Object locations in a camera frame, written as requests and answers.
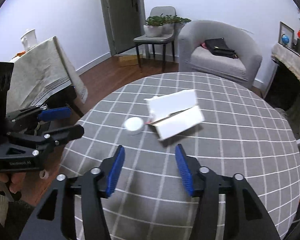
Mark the white potted green plant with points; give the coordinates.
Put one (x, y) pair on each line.
(157, 26)

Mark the blue globe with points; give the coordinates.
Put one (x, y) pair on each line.
(285, 39)

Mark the grey-green door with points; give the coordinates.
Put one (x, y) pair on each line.
(123, 21)

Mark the grey armchair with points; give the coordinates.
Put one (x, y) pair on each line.
(193, 57)

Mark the desk with beige cloth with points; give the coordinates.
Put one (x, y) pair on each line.
(284, 86)

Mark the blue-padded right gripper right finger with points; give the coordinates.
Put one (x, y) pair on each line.
(202, 183)

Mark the picture frame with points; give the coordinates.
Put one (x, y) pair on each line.
(285, 29)

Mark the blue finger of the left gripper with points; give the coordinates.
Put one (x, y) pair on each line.
(54, 114)

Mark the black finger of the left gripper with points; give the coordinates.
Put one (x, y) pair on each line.
(62, 136)

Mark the black handbag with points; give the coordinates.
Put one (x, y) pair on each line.
(218, 47)

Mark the grey dining chair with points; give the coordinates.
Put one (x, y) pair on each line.
(162, 40)

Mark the person's left hand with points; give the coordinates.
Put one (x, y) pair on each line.
(11, 183)

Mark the white cardboard box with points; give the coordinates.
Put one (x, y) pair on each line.
(174, 113)

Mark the white kettle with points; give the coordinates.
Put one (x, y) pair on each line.
(29, 39)

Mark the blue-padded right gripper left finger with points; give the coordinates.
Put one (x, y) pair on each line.
(99, 182)

